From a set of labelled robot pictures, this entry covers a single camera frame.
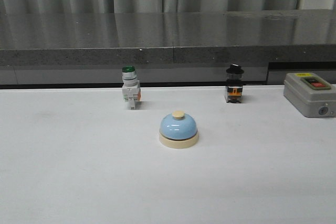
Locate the green pilot light switch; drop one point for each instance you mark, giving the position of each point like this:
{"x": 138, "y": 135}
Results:
{"x": 131, "y": 89}

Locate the blue and cream desk bell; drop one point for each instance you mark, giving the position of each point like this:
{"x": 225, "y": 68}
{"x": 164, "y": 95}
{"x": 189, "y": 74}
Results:
{"x": 178, "y": 130}

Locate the grey stone countertop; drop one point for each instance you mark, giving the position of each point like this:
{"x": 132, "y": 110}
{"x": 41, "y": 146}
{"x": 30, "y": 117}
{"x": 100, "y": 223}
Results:
{"x": 167, "y": 49}

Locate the grey on-off switch box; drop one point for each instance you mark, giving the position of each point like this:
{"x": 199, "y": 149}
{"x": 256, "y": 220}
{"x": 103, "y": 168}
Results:
{"x": 310, "y": 94}

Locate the black rotary selector switch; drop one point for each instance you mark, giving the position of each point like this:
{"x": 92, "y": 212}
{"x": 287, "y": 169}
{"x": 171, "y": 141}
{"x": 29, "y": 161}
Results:
{"x": 234, "y": 85}

